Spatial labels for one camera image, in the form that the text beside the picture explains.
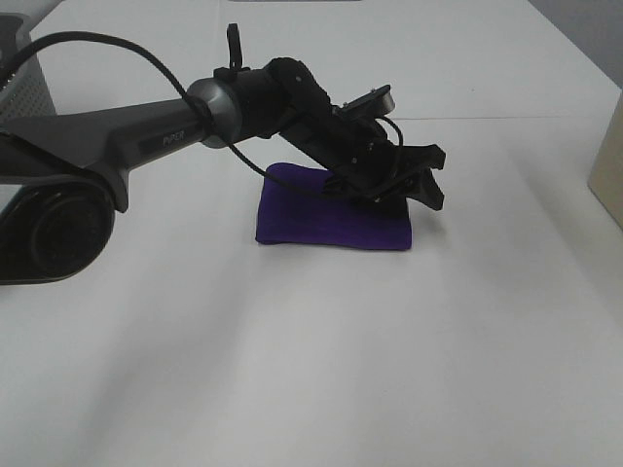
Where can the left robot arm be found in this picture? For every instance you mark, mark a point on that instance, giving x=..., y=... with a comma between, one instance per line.
x=67, y=175

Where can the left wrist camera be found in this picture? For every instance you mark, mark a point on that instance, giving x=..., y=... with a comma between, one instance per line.
x=374, y=104

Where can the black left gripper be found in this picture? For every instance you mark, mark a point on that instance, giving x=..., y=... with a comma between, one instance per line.
x=365, y=165

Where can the grey perforated plastic basket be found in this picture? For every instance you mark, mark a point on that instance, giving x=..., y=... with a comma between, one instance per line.
x=27, y=93

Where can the beige box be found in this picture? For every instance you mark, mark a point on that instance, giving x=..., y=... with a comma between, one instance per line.
x=605, y=179

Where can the purple towel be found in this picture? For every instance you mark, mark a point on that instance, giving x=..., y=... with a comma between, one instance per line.
x=285, y=216

